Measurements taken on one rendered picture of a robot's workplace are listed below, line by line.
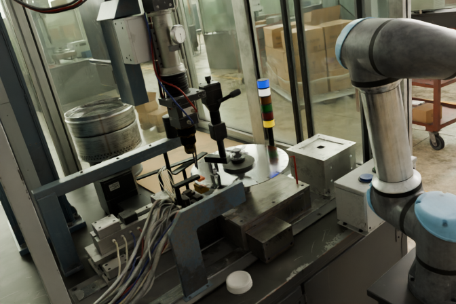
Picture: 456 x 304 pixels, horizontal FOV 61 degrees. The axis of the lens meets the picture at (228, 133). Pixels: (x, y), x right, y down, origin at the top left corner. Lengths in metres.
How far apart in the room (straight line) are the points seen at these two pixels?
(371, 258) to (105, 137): 1.14
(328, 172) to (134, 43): 0.78
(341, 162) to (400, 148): 0.50
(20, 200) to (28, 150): 0.73
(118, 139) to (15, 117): 0.47
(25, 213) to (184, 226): 0.39
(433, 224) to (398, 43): 0.40
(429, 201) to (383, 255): 0.56
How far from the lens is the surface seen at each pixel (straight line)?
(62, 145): 2.14
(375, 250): 1.47
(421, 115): 3.56
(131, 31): 1.11
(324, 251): 1.21
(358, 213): 1.24
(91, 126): 1.74
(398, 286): 1.12
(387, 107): 0.93
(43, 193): 1.28
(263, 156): 1.34
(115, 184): 1.51
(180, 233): 1.03
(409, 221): 1.02
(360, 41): 0.86
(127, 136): 1.78
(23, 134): 1.52
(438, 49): 0.81
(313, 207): 1.38
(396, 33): 0.81
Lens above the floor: 1.49
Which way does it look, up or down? 20 degrees down
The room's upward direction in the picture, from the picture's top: 10 degrees counter-clockwise
